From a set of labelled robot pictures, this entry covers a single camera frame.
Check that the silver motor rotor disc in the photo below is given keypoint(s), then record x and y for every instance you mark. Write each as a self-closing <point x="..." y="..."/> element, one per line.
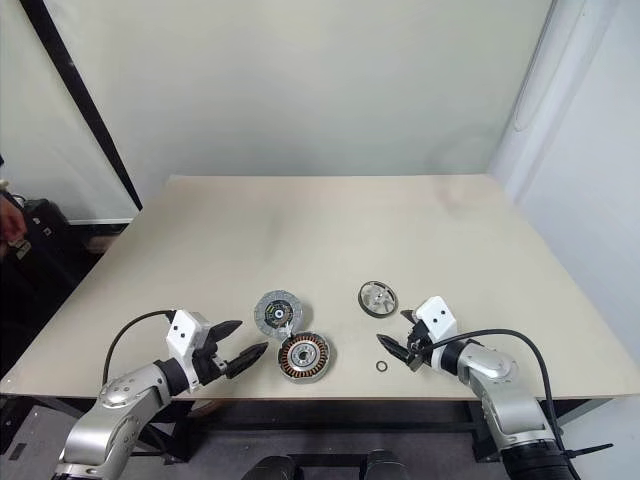
<point x="377" y="298"/>

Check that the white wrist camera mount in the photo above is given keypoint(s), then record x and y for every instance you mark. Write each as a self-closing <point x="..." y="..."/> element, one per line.
<point x="435" y="315"/>
<point x="182" y="335"/>

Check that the bystander bare hand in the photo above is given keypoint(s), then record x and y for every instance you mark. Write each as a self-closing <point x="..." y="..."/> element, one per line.
<point x="10" y="220"/>

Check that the grey round plastic lid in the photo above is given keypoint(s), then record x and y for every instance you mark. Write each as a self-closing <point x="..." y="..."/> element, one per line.
<point x="277" y="314"/>

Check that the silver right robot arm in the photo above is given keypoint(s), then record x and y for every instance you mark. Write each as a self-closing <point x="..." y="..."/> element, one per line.
<point x="505" y="395"/>

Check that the black table frame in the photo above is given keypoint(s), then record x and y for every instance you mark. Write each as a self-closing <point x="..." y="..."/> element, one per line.
<point x="350" y="412"/>

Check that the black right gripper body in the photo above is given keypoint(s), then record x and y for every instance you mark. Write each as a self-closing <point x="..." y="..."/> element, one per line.
<point x="420" y="347"/>

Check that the dark rounded shape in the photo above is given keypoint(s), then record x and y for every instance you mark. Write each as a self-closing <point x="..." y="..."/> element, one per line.
<point x="277" y="469"/>
<point x="387" y="466"/>

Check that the motor stator with copper windings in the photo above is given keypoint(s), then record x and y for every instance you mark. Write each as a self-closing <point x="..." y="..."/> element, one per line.
<point x="305" y="356"/>

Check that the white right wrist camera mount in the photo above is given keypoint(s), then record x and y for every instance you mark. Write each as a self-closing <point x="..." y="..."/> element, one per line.
<point x="435" y="315"/>

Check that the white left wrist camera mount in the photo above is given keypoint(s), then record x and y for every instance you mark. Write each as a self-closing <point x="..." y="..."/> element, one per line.
<point x="182" y="335"/>

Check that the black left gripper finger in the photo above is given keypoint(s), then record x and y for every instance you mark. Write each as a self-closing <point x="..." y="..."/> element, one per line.
<point x="245" y="360"/>
<point x="227" y="330"/>

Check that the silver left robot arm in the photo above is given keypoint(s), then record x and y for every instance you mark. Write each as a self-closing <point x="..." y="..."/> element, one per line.
<point x="125" y="400"/>

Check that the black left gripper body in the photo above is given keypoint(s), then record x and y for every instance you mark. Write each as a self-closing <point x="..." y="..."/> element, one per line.
<point x="207" y="365"/>

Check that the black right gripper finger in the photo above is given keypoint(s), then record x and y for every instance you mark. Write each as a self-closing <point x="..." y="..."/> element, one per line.
<point x="395" y="349"/>
<point x="409" y="316"/>

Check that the black diagonal pole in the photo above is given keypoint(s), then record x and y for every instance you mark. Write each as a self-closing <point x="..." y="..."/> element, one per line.
<point x="85" y="105"/>

